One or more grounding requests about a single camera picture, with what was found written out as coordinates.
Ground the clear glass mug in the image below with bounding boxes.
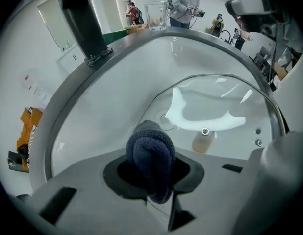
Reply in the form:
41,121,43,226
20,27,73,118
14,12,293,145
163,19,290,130
143,0,171,32

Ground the black-topped sink cabinet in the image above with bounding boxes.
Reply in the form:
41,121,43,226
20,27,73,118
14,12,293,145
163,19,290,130
28,25,293,198

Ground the orange sofa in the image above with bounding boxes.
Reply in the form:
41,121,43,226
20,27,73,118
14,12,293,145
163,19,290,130
16,106,44,173

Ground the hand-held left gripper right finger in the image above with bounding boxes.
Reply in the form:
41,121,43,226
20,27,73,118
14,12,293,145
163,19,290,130
167,154,252,235

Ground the person's grey jacket torso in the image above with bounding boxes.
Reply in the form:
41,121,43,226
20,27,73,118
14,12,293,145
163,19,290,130
274,50,303,141

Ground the dark bathtub with white rim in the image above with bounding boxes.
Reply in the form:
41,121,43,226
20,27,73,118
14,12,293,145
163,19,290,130
103,29,129,44

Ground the white vanity cabinet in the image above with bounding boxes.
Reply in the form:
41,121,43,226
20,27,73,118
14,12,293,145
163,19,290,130
55,44,86,71

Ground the black faucet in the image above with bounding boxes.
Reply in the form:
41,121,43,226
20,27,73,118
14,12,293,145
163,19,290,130
51,0,115,68

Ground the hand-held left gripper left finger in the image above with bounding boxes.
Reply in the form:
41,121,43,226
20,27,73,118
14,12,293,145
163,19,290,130
31,148,152,235

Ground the cardboard box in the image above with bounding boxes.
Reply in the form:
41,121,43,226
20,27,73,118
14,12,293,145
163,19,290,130
274,61,289,81

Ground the dark blue cloth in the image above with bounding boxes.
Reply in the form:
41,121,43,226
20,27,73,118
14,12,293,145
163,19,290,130
126,119,176,205

